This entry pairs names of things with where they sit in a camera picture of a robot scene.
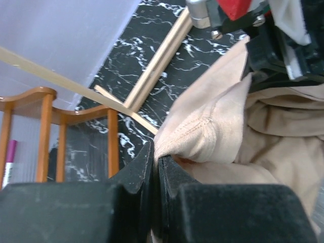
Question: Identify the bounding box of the orange wooden shelf rack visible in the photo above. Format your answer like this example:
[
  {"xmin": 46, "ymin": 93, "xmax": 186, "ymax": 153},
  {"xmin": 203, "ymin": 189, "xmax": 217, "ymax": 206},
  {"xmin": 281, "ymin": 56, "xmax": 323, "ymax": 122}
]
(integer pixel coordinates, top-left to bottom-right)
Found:
[{"xmin": 1, "ymin": 87, "xmax": 119, "ymax": 187}]

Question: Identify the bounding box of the wooden clothes rack frame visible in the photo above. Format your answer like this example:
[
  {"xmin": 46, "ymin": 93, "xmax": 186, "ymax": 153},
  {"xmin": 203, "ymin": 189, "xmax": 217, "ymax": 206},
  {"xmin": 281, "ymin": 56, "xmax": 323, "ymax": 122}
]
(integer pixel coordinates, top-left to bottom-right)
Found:
[{"xmin": 0, "ymin": 7, "xmax": 195, "ymax": 135}]

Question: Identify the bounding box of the beige t shirt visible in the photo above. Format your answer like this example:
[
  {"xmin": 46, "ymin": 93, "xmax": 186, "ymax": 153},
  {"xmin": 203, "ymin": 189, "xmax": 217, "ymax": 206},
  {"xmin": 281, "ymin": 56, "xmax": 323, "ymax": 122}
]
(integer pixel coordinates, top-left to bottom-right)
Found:
[{"xmin": 150, "ymin": 35, "xmax": 324, "ymax": 238}]

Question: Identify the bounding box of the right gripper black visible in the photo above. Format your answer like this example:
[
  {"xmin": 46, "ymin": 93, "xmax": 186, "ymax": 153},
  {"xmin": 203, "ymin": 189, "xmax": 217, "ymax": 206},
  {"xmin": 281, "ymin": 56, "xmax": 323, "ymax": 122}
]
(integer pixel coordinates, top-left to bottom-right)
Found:
[{"xmin": 186, "ymin": 0, "xmax": 323, "ymax": 89}]

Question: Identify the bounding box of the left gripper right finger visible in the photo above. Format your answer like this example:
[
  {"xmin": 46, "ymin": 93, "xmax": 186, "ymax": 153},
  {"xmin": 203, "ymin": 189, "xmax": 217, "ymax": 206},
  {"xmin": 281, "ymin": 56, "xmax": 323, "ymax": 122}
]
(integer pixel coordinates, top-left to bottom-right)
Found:
[{"xmin": 152, "ymin": 156, "xmax": 317, "ymax": 242}]

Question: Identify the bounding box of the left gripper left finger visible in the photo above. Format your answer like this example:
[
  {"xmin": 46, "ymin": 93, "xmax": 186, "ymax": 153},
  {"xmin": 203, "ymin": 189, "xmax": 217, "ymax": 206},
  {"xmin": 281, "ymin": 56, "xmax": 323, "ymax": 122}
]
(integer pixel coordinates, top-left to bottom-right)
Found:
[{"xmin": 1, "ymin": 143, "xmax": 153, "ymax": 242}]

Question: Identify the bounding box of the pink marker pen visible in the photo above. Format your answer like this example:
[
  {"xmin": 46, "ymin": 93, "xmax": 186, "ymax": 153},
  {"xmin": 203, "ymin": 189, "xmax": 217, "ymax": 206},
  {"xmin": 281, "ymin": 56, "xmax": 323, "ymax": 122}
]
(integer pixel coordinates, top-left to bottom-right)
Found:
[{"xmin": 2, "ymin": 140, "xmax": 18, "ymax": 188}]

